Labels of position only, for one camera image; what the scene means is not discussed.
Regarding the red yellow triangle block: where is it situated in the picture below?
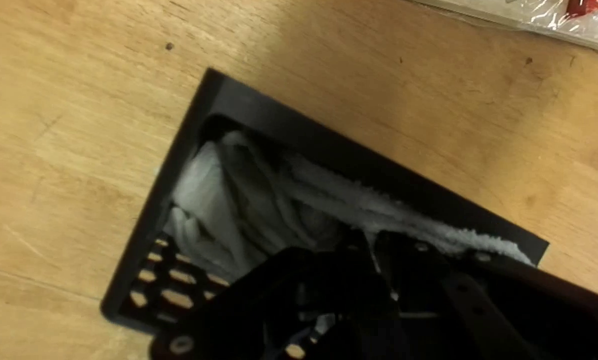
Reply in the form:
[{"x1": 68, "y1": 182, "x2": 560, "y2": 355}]
[{"x1": 564, "y1": 0, "x2": 598, "y2": 18}]

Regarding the white terry cloth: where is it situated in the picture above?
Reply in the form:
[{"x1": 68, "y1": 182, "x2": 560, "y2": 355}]
[{"x1": 161, "y1": 127, "x2": 534, "y2": 282}]

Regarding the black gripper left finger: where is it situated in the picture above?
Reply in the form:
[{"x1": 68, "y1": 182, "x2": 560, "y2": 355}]
[{"x1": 147, "y1": 228, "x2": 405, "y2": 360}]

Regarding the black perforated box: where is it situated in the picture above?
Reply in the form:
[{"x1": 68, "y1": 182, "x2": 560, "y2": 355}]
[{"x1": 99, "y1": 65, "x2": 551, "y2": 335}]

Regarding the wooden shape puzzle board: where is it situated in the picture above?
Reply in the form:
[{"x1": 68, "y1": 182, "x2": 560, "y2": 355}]
[{"x1": 415, "y1": 0, "x2": 598, "y2": 56}]

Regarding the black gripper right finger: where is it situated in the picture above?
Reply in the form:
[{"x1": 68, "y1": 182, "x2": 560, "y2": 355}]
[{"x1": 374, "y1": 230, "x2": 598, "y2": 360}]

